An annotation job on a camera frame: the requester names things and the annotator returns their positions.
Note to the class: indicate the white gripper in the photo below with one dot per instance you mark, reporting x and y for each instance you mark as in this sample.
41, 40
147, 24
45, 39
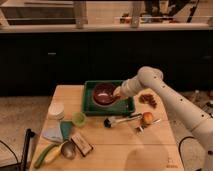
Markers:
127, 89

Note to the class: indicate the dark red bowl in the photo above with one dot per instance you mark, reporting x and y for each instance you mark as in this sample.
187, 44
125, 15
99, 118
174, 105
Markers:
103, 94

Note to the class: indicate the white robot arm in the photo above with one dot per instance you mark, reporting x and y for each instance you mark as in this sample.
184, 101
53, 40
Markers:
198, 122

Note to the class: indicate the green plastic tray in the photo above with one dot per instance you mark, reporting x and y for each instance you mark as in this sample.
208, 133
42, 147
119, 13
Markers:
119, 107

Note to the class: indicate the black white dish brush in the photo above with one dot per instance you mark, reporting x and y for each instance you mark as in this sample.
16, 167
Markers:
112, 121

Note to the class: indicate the orange peach fruit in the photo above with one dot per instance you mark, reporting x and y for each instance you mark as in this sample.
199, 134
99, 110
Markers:
147, 118

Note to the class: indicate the small green cup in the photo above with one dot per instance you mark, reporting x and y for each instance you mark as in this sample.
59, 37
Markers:
79, 119

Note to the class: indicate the teal sponge piece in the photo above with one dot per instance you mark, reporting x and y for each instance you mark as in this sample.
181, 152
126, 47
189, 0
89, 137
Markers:
66, 129

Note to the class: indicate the wooden block brush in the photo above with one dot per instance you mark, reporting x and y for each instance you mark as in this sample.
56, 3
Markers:
84, 147

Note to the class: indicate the light blue cloth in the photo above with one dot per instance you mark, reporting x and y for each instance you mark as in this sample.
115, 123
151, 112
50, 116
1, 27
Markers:
53, 133

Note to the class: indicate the green yellow banana toy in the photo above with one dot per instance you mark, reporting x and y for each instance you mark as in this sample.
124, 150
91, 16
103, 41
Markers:
48, 155

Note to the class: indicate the black stand left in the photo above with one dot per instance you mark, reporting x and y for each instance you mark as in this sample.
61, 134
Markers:
28, 136

